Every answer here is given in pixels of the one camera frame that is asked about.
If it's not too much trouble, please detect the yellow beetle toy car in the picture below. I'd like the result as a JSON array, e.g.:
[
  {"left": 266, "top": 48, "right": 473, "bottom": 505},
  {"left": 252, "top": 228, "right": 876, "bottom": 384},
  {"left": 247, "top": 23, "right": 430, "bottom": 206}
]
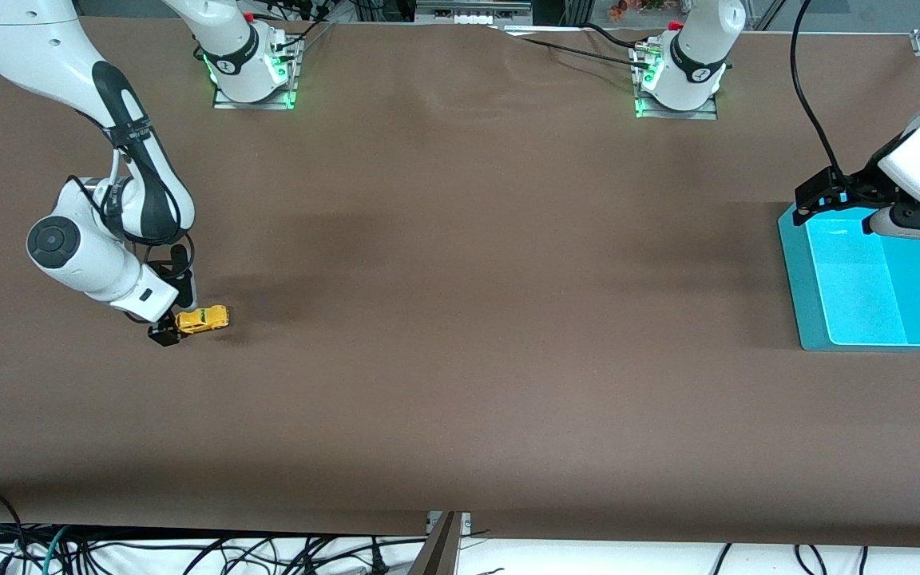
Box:
[{"left": 176, "top": 305, "right": 230, "bottom": 335}]

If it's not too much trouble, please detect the teal plastic bin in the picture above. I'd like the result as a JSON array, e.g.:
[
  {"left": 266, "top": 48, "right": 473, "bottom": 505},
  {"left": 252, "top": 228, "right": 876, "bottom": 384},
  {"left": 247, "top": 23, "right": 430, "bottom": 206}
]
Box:
[{"left": 777, "top": 200, "right": 920, "bottom": 352}]

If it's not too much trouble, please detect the grey metal rack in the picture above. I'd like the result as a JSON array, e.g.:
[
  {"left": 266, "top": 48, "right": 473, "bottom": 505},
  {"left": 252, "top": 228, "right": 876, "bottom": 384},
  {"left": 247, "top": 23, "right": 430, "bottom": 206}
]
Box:
[{"left": 414, "top": 0, "right": 535, "bottom": 24}]

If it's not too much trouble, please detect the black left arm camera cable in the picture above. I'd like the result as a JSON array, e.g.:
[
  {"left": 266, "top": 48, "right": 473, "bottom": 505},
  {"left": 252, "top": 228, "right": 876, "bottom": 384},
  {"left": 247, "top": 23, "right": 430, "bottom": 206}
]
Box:
[{"left": 790, "top": 0, "right": 846, "bottom": 175}]

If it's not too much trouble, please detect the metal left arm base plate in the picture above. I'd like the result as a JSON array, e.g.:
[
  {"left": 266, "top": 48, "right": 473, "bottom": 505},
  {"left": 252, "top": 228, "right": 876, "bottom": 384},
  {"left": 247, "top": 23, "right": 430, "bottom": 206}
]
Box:
[{"left": 633, "top": 42, "right": 721, "bottom": 121}]

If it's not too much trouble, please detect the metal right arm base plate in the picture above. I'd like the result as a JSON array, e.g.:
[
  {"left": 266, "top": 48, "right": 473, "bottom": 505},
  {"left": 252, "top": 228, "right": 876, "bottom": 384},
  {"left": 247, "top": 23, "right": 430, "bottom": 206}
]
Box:
[{"left": 212, "top": 38, "right": 302, "bottom": 111}]

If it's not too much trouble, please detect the teal floor cable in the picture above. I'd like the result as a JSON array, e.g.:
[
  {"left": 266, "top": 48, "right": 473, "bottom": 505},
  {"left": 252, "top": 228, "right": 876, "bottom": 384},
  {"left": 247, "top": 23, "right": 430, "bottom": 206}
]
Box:
[{"left": 40, "top": 525, "right": 74, "bottom": 575}]

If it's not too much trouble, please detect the short black table cable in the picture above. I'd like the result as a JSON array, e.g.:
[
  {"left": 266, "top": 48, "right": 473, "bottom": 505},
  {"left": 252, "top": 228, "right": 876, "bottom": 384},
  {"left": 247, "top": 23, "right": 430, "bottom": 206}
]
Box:
[{"left": 583, "top": 22, "right": 646, "bottom": 49}]

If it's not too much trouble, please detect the long black table cable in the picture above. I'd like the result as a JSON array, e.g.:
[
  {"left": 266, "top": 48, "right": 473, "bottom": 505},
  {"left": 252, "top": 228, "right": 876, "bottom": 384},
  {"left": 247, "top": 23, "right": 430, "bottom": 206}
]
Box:
[{"left": 498, "top": 29, "right": 649, "bottom": 67}]

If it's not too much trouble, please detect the black base power cable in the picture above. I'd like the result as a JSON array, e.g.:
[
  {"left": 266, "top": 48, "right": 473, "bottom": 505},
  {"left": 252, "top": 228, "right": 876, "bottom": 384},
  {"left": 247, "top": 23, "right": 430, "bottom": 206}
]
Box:
[{"left": 272, "top": 16, "right": 339, "bottom": 54}]

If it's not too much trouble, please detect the dark angled post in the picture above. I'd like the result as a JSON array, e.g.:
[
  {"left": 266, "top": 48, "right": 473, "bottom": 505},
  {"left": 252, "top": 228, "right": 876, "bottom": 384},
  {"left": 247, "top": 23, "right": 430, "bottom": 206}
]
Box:
[{"left": 406, "top": 512, "right": 462, "bottom": 575}]

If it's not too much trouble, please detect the silver metal bracket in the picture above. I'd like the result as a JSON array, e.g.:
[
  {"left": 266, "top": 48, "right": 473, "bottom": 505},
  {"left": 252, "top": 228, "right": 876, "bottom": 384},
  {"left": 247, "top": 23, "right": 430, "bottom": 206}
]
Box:
[{"left": 426, "top": 511, "right": 474, "bottom": 537}]

